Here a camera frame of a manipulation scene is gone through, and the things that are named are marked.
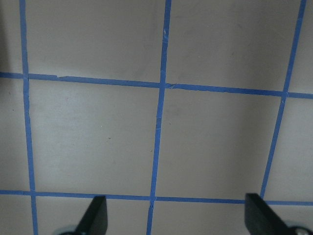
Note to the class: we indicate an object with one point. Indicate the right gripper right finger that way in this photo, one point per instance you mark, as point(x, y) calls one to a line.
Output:
point(260, 219)

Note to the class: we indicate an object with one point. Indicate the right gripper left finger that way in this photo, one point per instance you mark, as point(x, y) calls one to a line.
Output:
point(95, 219)

